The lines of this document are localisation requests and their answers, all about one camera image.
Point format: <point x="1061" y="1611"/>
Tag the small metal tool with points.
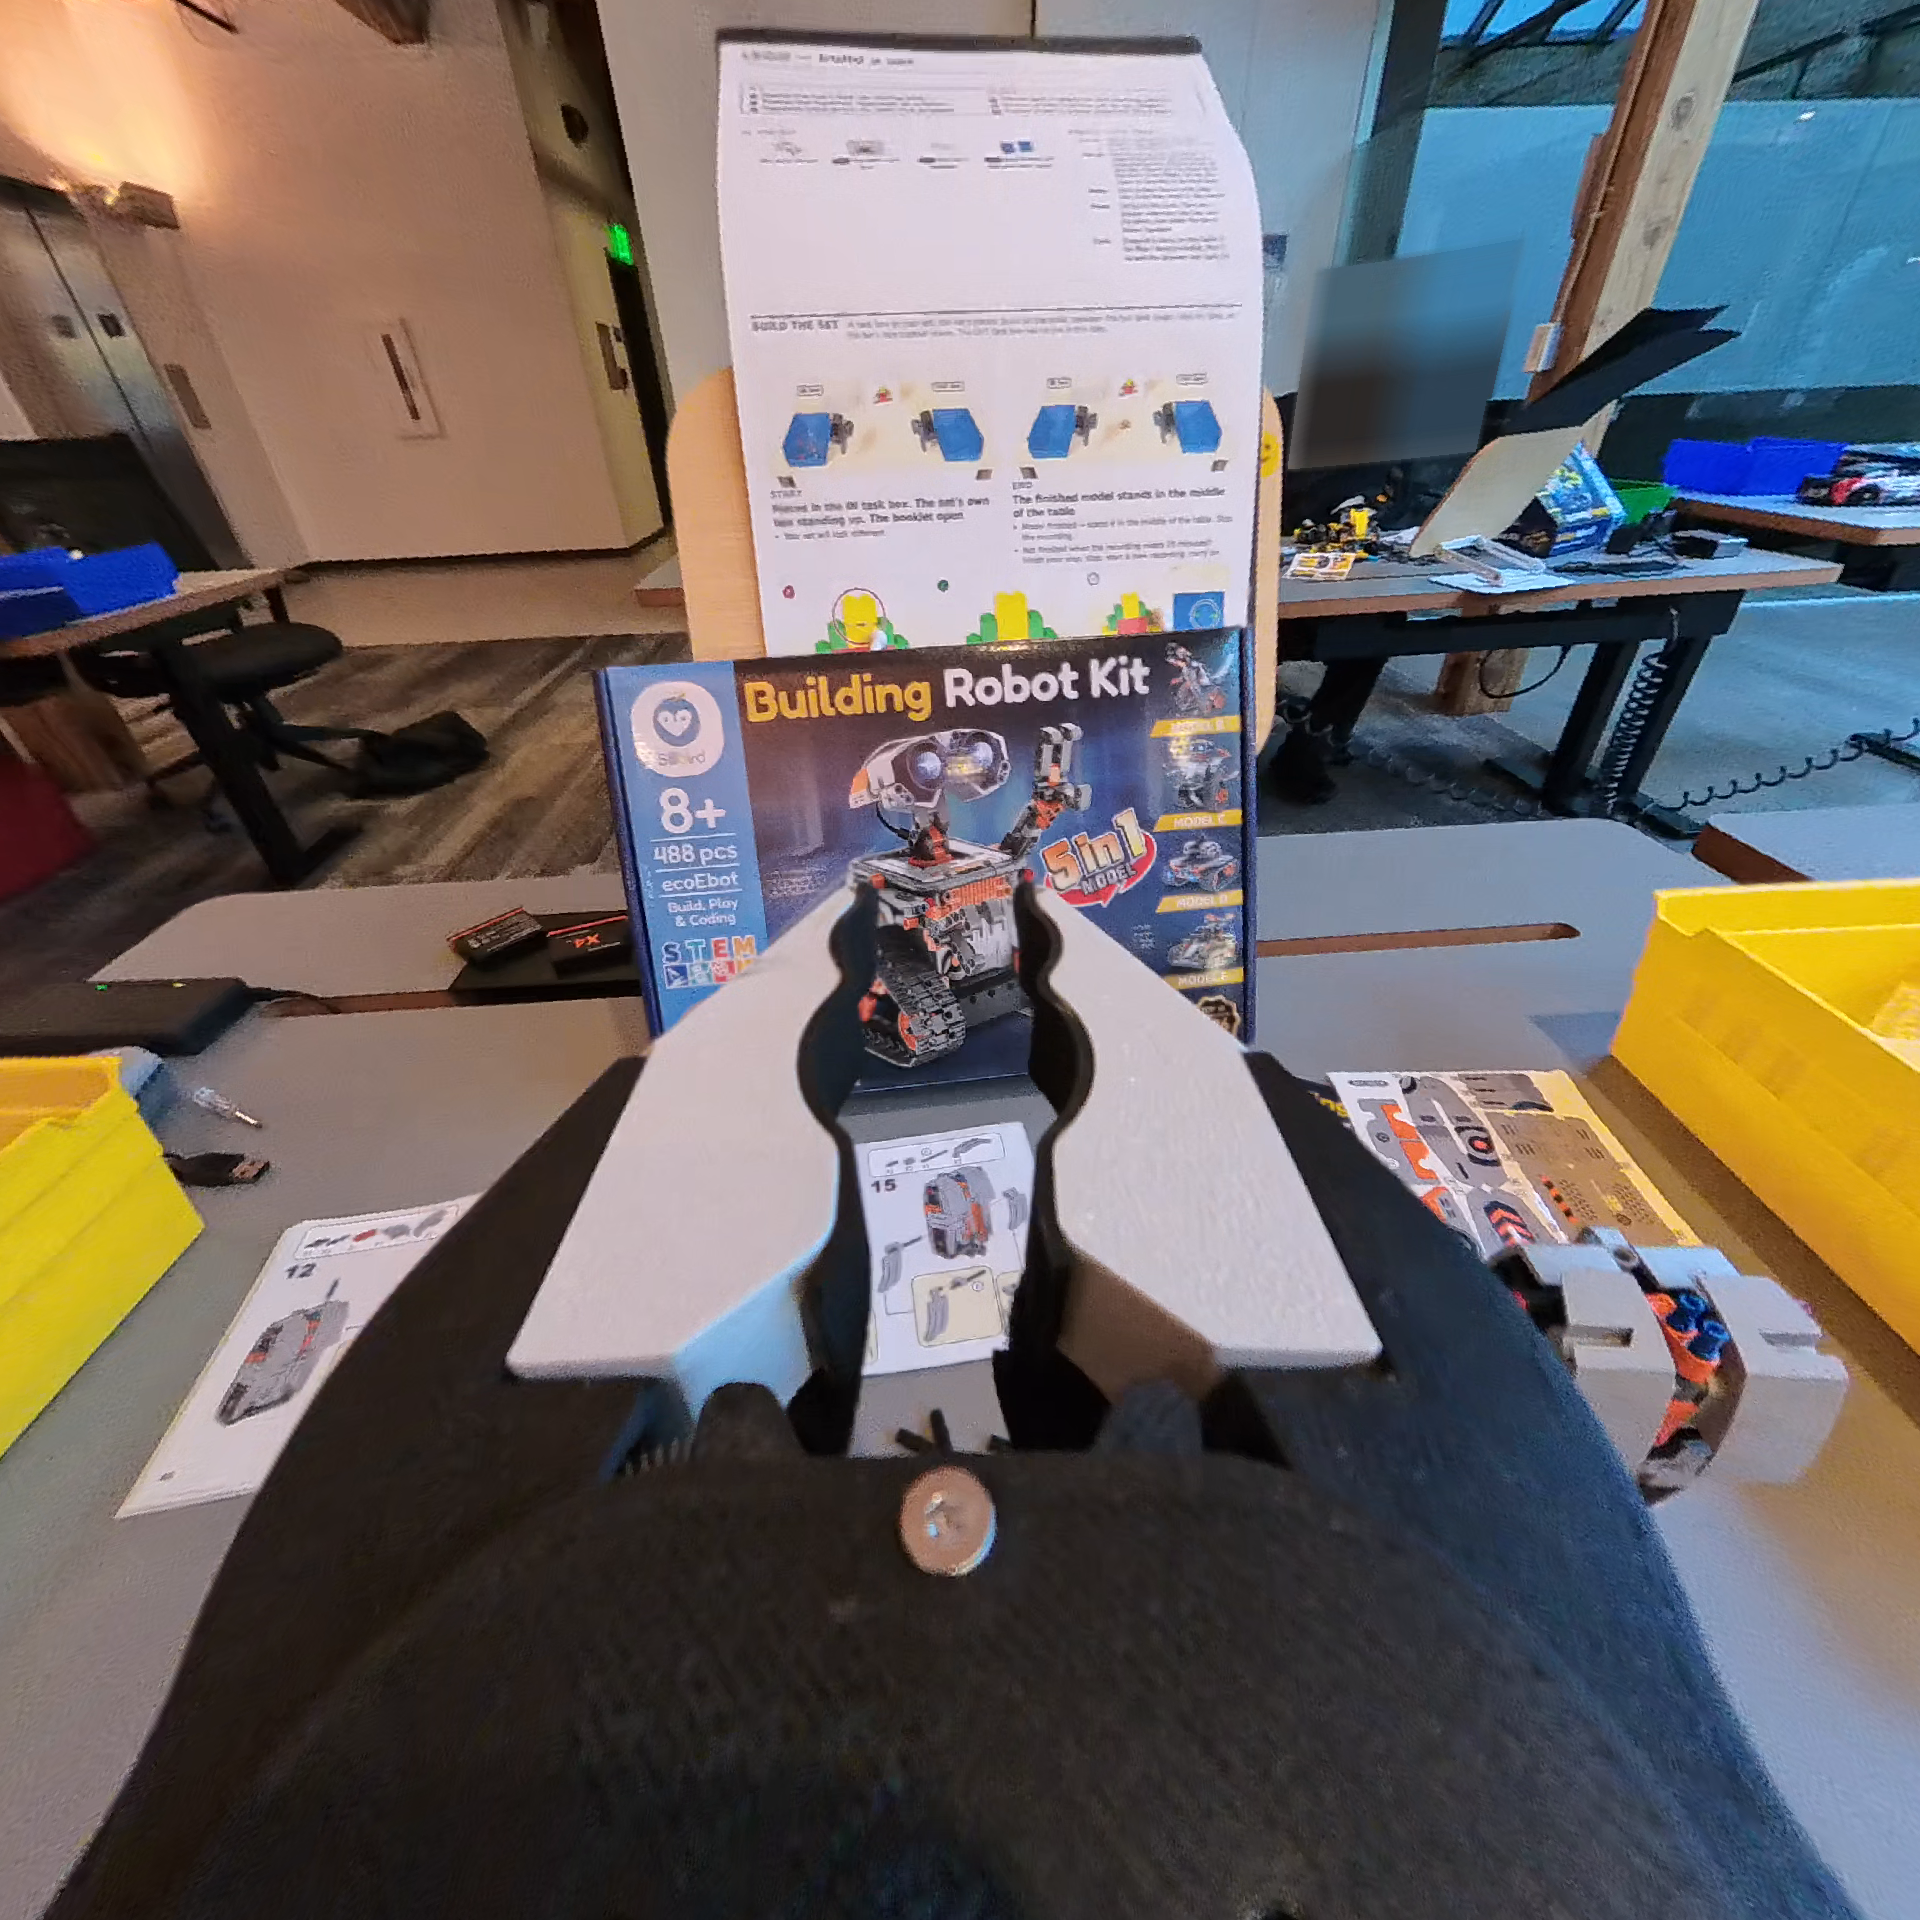
<point x="225" y="1108"/>

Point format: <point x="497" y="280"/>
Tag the black stool chair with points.
<point x="241" y="661"/>

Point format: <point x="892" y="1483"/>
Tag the black metal desk frame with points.
<point x="1588" y="706"/>

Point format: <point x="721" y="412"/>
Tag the blue toy robot box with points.
<point x="704" y="780"/>

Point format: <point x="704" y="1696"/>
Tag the wooden post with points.
<point x="1650" y="182"/>

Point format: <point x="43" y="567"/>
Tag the yellow black toy model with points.
<point x="1348" y="534"/>

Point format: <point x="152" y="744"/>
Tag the yellow plastic bin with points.
<point x="1723" y="1051"/>
<point x="76" y="1244"/>

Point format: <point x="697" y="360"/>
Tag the blue plastic bin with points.
<point x="31" y="592"/>
<point x="129" y="580"/>
<point x="1747" y="464"/>

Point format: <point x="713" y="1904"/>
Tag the light grey electronic hub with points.
<point x="143" y="1080"/>

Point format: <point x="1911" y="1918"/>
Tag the red black toy car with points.
<point x="1860" y="480"/>

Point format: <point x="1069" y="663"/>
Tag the blue cover booklet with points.
<point x="1499" y="1141"/>

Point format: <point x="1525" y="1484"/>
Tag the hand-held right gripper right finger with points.
<point x="1200" y="1230"/>

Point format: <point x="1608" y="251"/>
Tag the wood-edged office desk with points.
<point x="1650" y="580"/>
<point x="136" y="622"/>
<point x="1829" y="522"/>

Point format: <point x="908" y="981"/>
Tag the open cardboard box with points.
<point x="1499" y="494"/>

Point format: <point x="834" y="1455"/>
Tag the open instruction booklet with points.
<point x="211" y="1396"/>

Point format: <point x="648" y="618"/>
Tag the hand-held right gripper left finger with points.
<point x="675" y="1230"/>

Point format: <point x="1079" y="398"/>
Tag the black power adapter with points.
<point x="120" y="1018"/>

